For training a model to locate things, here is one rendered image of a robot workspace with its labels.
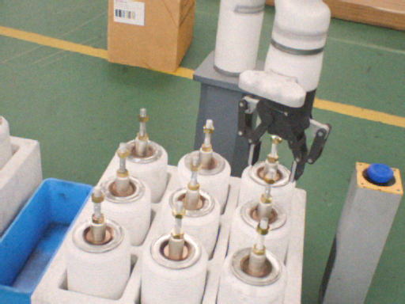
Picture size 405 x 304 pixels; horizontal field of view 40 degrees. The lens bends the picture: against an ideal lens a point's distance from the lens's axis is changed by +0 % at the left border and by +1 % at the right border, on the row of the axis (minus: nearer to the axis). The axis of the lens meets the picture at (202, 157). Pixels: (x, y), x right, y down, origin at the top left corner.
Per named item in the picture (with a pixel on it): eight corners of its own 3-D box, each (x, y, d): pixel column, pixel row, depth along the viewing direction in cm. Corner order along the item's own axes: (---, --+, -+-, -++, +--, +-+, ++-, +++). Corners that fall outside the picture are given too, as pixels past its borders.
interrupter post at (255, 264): (261, 262, 82) (264, 245, 80) (265, 274, 80) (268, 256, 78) (245, 262, 82) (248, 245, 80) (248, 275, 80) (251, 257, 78)
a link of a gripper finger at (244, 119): (253, 94, 83) (256, 131, 86) (242, 93, 84) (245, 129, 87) (244, 100, 81) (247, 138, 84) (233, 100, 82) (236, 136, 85)
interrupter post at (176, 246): (187, 255, 82) (188, 238, 80) (172, 260, 81) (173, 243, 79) (179, 245, 84) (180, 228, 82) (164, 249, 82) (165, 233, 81)
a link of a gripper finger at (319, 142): (318, 128, 76) (300, 159, 80) (329, 135, 76) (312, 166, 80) (326, 120, 78) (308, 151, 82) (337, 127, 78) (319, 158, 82)
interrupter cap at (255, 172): (253, 189, 97) (254, 186, 96) (244, 164, 103) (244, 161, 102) (295, 188, 98) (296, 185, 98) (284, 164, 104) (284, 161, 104)
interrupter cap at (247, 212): (267, 197, 95) (268, 194, 95) (296, 224, 90) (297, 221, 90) (230, 209, 92) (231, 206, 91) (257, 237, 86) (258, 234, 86)
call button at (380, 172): (365, 170, 94) (368, 160, 92) (389, 174, 93) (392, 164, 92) (365, 184, 90) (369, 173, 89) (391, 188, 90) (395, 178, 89)
